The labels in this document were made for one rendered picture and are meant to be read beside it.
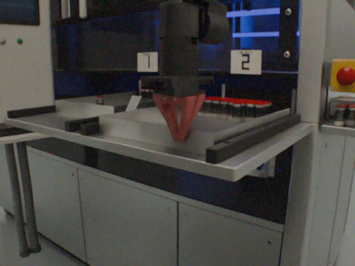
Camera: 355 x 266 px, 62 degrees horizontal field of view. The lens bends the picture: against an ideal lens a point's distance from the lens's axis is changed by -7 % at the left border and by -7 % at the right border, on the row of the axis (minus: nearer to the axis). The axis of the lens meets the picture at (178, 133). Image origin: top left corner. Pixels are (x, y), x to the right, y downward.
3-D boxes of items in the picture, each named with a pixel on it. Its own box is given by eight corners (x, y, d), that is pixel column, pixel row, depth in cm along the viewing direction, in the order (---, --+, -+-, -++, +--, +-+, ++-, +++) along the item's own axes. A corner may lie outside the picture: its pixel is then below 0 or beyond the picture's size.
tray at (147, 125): (197, 112, 88) (198, 100, 87) (289, 123, 72) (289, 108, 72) (99, 133, 62) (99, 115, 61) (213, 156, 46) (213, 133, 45)
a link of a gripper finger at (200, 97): (205, 142, 49) (206, 80, 47) (177, 152, 43) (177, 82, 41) (170, 136, 53) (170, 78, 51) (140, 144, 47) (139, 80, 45)
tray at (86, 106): (136, 100, 117) (136, 91, 116) (195, 106, 101) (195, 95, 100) (56, 112, 90) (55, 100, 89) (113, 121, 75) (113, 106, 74)
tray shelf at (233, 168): (127, 105, 120) (127, 100, 120) (319, 126, 79) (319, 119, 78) (3, 123, 83) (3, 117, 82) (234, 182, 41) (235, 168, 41)
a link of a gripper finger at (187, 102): (213, 139, 51) (215, 80, 49) (187, 148, 45) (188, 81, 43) (179, 133, 55) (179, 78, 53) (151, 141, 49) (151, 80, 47)
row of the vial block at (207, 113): (199, 115, 82) (200, 97, 81) (265, 123, 71) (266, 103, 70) (194, 116, 80) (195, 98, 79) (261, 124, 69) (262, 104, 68)
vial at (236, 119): (234, 121, 73) (235, 101, 72) (243, 122, 72) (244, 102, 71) (230, 122, 72) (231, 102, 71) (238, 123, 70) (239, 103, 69)
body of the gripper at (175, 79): (215, 87, 49) (216, 40, 48) (175, 91, 41) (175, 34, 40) (181, 86, 53) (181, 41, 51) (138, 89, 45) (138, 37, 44)
